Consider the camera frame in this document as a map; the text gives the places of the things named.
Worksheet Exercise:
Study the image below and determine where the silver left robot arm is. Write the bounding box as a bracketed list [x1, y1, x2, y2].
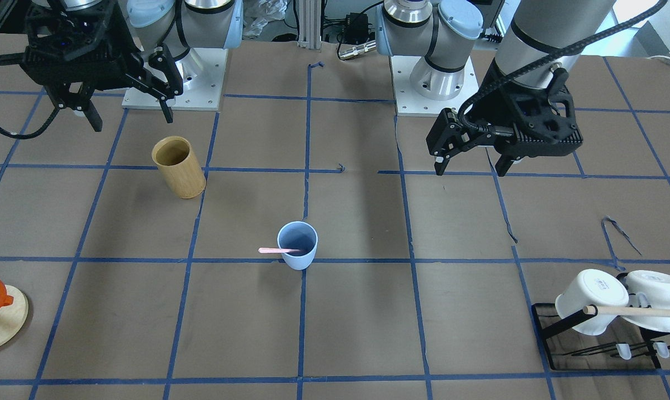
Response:
[376, 1, 613, 176]

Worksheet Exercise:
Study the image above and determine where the black gripper cable left arm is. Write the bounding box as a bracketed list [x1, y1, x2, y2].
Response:
[458, 0, 669, 134]

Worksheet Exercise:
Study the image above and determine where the black wire mug rack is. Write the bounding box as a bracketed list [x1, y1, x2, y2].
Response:
[531, 272, 670, 371]

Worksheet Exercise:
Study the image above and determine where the bamboo chopstick holder cup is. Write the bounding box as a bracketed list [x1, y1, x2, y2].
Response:
[151, 135, 206, 198]

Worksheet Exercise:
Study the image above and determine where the light blue plastic cup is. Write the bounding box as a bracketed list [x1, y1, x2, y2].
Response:
[277, 221, 319, 271]

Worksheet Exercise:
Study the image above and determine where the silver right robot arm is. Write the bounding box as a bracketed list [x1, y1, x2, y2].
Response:
[13, 1, 485, 138]

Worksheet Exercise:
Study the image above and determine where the black gripper cable right arm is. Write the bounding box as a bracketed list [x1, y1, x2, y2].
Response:
[0, 53, 61, 139]

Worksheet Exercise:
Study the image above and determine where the black power brick background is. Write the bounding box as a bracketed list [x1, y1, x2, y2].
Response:
[342, 13, 369, 44]

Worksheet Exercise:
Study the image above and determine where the pink chopstick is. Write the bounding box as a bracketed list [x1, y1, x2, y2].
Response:
[257, 247, 303, 254]

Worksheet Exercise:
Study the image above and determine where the black gripper cable arm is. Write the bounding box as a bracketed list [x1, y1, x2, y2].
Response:
[458, 0, 669, 134]
[0, 53, 61, 139]

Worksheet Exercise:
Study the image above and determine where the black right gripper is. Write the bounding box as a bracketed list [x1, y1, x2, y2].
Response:
[22, 1, 184, 132]

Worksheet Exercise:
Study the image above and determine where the aluminium frame post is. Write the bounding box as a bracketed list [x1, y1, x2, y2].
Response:
[293, 0, 323, 52]

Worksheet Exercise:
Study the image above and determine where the wooden rack handle rod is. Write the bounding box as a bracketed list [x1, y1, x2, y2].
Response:
[581, 304, 670, 317]

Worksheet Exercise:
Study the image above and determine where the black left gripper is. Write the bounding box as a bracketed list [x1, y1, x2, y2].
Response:
[426, 67, 583, 177]

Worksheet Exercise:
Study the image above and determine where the white mug near rack end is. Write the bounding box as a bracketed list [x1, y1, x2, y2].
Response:
[555, 269, 629, 318]

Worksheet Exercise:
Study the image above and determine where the silver connector plug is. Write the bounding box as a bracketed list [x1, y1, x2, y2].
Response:
[337, 40, 377, 61]

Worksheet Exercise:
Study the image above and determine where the white mug far rack side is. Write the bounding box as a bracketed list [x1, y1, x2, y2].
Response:
[622, 270, 670, 333]

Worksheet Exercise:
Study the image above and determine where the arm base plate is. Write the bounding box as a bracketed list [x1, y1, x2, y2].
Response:
[122, 48, 230, 111]
[390, 56, 479, 117]

